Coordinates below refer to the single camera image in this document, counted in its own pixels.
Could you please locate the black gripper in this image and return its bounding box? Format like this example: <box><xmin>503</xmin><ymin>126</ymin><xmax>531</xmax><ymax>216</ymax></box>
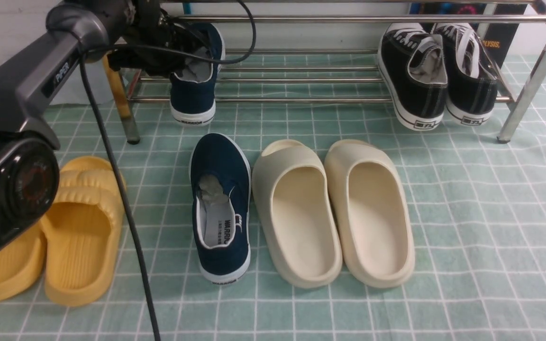
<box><xmin>108</xmin><ymin>0</ymin><xmax>207</xmax><ymax>76</ymax></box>

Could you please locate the navy canvas sneaker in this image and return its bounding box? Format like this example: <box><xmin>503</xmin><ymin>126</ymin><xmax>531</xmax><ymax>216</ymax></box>
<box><xmin>189</xmin><ymin>133</ymin><xmax>251</xmax><ymax>285</ymax></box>
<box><xmin>170</xmin><ymin>22</ymin><xmax>226</xmax><ymax>126</ymax></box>

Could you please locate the yellow slipper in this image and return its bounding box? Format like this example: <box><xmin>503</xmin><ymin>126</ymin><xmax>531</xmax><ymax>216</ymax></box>
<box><xmin>0</xmin><ymin>223</ymin><xmax>47</xmax><ymax>301</ymax></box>
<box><xmin>42</xmin><ymin>156</ymin><xmax>124</xmax><ymax>306</ymax></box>

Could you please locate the left black canvas sneaker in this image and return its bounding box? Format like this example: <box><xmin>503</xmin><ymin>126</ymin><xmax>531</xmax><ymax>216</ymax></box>
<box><xmin>377</xmin><ymin>22</ymin><xmax>448</xmax><ymax>131</ymax></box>

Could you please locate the cream foam slide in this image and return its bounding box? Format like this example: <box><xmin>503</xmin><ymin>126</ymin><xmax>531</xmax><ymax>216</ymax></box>
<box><xmin>324</xmin><ymin>139</ymin><xmax>415</xmax><ymax>288</ymax></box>
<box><xmin>252</xmin><ymin>139</ymin><xmax>343</xmax><ymax>288</ymax></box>

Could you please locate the left yellow slipper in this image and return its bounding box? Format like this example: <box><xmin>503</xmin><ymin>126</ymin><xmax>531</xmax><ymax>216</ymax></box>
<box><xmin>0</xmin><ymin>223</ymin><xmax>47</xmax><ymax>301</ymax></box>

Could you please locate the left cream foam slide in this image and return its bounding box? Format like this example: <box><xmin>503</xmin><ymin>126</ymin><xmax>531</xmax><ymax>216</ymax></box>
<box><xmin>252</xmin><ymin>139</ymin><xmax>343</xmax><ymax>288</ymax></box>

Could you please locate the black box behind rack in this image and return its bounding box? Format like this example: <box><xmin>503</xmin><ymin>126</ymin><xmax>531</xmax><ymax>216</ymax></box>
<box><xmin>409</xmin><ymin>2</ymin><xmax>527</xmax><ymax>67</ymax></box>

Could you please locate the black canvas sneaker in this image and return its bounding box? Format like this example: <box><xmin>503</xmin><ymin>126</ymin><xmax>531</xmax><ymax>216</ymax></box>
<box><xmin>377</xmin><ymin>22</ymin><xmax>448</xmax><ymax>131</ymax></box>
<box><xmin>432</xmin><ymin>22</ymin><xmax>498</xmax><ymax>126</ymax></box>

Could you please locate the metal shoe rack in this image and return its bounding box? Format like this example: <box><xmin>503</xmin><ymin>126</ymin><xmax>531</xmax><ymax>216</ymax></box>
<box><xmin>103</xmin><ymin>0</ymin><xmax>546</xmax><ymax>145</ymax></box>

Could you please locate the right yellow slipper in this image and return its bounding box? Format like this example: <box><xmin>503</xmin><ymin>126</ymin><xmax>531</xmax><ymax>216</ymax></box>
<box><xmin>42</xmin><ymin>156</ymin><xmax>124</xmax><ymax>306</ymax></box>

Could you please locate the right cream foam slide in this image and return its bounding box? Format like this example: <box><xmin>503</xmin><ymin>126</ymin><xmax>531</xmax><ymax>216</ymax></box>
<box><xmin>324</xmin><ymin>139</ymin><xmax>415</xmax><ymax>288</ymax></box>

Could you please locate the right black canvas sneaker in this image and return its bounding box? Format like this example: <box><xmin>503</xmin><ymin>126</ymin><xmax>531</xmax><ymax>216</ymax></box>
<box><xmin>432</xmin><ymin>22</ymin><xmax>498</xmax><ymax>126</ymax></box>

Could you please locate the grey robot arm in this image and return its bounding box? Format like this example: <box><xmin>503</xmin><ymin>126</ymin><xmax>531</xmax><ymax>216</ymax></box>
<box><xmin>0</xmin><ymin>0</ymin><xmax>206</xmax><ymax>251</ymax></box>

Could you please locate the green checkered cloth mat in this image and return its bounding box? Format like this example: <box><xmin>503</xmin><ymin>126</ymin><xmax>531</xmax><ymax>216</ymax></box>
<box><xmin>0</xmin><ymin>53</ymin><xmax>546</xmax><ymax>341</ymax></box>

